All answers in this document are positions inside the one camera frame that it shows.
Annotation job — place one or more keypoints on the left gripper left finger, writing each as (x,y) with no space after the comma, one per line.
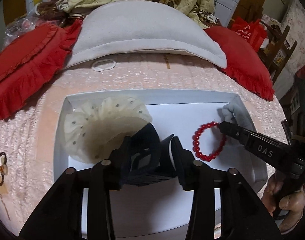
(135,158)

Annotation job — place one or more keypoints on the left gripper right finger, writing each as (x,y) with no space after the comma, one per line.
(178,162)

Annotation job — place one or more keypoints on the blue plastic claw clip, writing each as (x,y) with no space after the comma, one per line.
(159,174)

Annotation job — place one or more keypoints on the cream dotted fabric scrunchie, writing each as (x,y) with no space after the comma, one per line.
(92,131)

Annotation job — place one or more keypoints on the light blue fluffy hair clip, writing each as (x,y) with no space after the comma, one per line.
(237,123)

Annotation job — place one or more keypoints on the person right hand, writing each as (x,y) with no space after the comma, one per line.
(294,203)

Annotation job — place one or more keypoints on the right red ruffled cushion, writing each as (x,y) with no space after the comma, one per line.
(243,63)

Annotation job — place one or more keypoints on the red ruffled cushion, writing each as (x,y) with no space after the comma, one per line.
(243,63)
(32,60)

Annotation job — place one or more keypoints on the wooden chair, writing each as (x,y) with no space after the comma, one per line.
(278,51)

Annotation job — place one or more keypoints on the pink quilted bedspread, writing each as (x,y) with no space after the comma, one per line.
(27,138)

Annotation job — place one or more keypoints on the white pillow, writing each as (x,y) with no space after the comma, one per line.
(136,26)

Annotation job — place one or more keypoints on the red shopping bag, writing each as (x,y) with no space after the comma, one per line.
(253,32)

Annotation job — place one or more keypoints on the left red ruffled cushion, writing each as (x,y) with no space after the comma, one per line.
(32,60)

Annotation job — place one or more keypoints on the clear plastic bag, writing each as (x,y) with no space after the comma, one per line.
(21,26)

